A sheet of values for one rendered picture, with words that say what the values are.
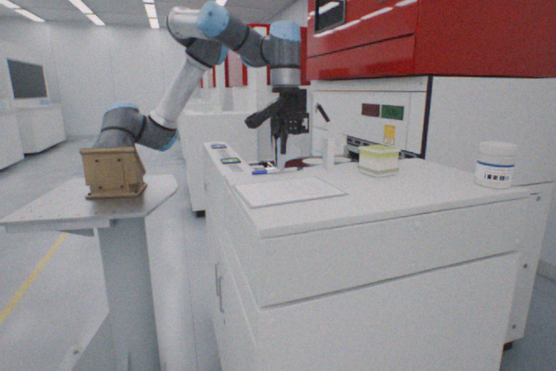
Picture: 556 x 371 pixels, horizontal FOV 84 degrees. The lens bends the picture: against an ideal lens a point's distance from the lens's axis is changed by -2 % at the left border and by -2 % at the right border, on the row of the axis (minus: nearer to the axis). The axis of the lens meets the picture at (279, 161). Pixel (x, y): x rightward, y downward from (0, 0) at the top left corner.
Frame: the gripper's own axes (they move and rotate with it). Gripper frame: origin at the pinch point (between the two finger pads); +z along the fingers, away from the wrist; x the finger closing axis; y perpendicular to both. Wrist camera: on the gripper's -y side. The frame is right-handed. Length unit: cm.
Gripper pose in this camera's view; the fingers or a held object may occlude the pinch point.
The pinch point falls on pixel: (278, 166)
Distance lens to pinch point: 81.5
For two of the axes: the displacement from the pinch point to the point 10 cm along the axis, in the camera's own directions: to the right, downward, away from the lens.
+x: -3.3, -1.7, 9.3
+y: 9.5, -0.6, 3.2
